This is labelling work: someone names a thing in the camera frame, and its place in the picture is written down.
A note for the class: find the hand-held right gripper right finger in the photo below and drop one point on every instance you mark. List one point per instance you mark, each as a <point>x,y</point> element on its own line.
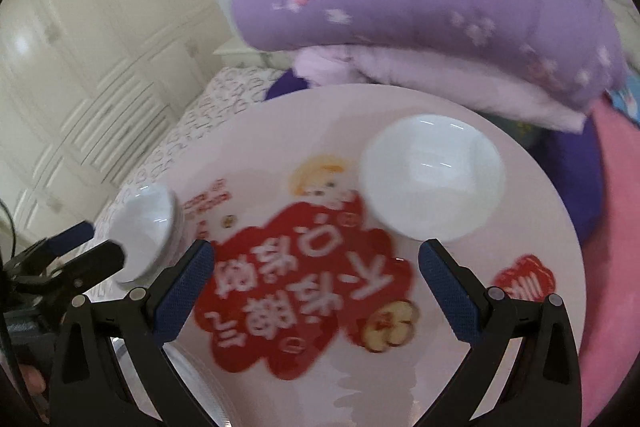
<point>447,292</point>

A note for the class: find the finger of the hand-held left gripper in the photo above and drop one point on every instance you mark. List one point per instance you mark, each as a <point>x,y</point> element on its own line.
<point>100,257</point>
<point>70,237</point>

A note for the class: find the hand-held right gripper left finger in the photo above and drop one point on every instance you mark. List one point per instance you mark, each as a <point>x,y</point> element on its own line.
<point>182,292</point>

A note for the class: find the white bowl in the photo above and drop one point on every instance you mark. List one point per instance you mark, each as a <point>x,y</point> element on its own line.
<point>145,227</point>
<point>430,177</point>

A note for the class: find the white blue-rimmed plate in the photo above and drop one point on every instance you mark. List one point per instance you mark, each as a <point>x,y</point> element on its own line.
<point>210,389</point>

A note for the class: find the person's left hand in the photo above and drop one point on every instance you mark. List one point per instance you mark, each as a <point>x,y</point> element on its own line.
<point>32,379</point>

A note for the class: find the heart-print bed sheet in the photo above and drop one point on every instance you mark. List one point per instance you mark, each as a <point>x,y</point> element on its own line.
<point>200,117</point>

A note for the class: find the white wardrobe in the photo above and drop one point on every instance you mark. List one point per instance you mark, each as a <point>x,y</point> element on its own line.
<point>75,57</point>

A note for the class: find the white nightstand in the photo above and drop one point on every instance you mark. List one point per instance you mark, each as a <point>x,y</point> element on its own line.
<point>235,52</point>

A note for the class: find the light blue printed cloth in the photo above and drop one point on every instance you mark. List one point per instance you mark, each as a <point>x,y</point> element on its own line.
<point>627,102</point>

